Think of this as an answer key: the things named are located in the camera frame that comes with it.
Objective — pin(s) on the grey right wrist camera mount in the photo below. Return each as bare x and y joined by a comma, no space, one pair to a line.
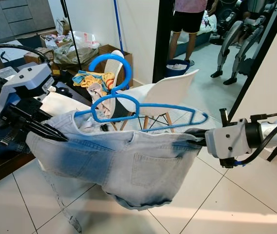
226,144

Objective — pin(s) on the cardboard box with packets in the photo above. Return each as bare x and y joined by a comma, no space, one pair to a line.
53,39

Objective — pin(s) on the light denim shorts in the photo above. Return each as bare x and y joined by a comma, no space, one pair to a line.
114,165

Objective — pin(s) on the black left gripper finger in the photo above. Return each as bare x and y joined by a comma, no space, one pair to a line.
41,130
33,112

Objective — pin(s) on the grey humanoid robot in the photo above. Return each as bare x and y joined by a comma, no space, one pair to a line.
235,34

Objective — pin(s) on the grey cabinet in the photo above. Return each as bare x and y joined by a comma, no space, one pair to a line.
11,17

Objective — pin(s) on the person in pink shirt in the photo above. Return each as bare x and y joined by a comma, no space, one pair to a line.
189,22

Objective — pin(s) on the clear bag with red print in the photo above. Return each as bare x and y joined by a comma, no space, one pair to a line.
87,39

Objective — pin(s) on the large cardboard box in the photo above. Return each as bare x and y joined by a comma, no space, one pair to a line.
101,50

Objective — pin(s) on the white cloth pile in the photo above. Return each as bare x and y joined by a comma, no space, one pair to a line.
97,93

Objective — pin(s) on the black door frame post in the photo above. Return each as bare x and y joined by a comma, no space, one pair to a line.
261,58
162,39

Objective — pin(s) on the bed with white bedding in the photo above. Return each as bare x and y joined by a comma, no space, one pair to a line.
216,22

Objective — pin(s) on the yellow blue garment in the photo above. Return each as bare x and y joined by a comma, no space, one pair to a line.
92,78

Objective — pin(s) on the small open cardboard box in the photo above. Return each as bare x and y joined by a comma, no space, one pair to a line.
38,56

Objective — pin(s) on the dark wooden table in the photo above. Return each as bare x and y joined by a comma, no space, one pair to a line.
2,170

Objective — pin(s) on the black stand pole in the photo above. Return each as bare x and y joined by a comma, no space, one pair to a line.
70,29

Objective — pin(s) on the olive plastic bag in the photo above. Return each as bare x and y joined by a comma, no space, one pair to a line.
75,56

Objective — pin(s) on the blue broom pole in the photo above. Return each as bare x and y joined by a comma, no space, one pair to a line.
117,24

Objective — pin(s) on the white plastic chair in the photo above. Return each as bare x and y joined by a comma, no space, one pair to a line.
167,92
114,73

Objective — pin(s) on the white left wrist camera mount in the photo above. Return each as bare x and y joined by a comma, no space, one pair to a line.
28,78

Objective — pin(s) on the blue bucket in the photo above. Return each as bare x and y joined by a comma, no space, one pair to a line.
179,68

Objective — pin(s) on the blue plastic hanger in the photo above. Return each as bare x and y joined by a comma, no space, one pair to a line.
109,56

